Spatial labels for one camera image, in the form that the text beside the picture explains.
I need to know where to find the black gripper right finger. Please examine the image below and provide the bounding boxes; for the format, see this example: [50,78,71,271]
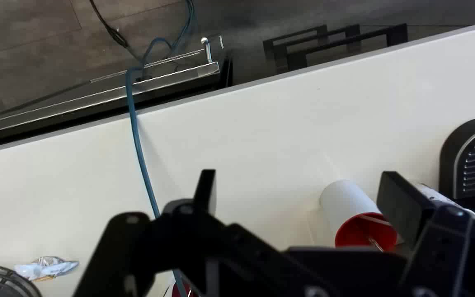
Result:
[376,170,475,297]

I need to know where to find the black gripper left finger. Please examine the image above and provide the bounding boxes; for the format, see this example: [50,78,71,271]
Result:
[74,169,333,297]

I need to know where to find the clear plastic wrapper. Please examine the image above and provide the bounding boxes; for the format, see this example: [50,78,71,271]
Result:
[13,255,79,283]

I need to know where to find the white mug red interior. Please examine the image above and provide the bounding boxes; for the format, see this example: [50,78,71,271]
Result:
[319,179,401,253]

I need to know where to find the blue cable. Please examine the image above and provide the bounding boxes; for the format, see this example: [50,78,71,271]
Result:
[124,0,201,297]

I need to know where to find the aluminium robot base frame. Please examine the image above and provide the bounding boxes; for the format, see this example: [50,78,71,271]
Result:
[0,35,234,151]

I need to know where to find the thin black cable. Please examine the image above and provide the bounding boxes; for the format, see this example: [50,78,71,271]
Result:
[88,0,145,63]

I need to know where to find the black metal frame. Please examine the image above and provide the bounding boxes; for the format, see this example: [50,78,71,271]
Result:
[262,22,409,75]

